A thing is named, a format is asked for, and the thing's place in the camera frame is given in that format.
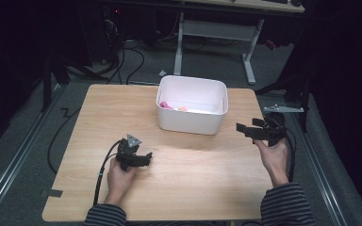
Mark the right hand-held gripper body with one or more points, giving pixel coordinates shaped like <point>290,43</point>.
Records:
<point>275,128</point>

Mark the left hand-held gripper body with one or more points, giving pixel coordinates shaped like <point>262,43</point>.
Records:
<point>127,153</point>

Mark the pink bone toy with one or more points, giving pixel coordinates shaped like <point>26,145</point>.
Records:
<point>165,105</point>

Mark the white plastic storage box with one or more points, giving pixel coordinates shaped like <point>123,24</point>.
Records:
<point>191,124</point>

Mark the person's left hand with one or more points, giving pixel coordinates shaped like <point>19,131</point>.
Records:
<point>119,180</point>

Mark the person's right hand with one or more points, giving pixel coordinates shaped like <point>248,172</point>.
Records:
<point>273,158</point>

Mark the black stand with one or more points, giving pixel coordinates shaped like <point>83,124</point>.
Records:
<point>46,84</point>
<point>298,91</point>

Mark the white scrap on floor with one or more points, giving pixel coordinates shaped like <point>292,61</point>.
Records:
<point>162,73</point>

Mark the grey tape piece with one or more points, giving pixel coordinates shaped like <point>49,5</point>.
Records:
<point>52,192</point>

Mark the dark computer tower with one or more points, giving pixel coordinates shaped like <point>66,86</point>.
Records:
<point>95,34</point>

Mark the metal floor rail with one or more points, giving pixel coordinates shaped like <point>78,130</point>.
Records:
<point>323,182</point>
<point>12,164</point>

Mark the wooden desk with white frame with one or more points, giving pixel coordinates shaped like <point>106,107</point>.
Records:
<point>217,30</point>

